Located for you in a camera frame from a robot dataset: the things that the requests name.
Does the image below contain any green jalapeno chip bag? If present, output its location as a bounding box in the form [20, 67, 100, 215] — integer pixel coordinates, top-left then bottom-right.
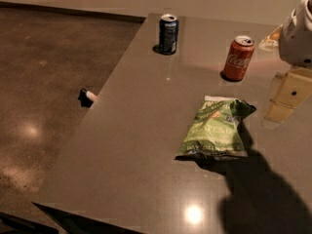
[176, 96, 256, 160]

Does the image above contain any clear plastic bag at edge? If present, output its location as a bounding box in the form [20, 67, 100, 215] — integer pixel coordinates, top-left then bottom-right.
[258, 25, 283, 52]

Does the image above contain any cream plastic gripper finger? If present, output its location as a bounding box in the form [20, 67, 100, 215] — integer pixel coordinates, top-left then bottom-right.
[262, 66, 312, 129]

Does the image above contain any small white object on floor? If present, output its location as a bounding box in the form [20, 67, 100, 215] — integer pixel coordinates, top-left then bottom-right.
[80, 89, 97, 102]

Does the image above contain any red Coca-Cola can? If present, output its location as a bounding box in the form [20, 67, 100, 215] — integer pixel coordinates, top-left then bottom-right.
[221, 35, 255, 82]

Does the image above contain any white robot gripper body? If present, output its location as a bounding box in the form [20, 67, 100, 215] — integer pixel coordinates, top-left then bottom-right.
[279, 0, 312, 67]

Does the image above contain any dark blue soda can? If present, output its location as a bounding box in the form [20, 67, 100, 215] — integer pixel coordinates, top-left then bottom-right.
[159, 14, 179, 55]

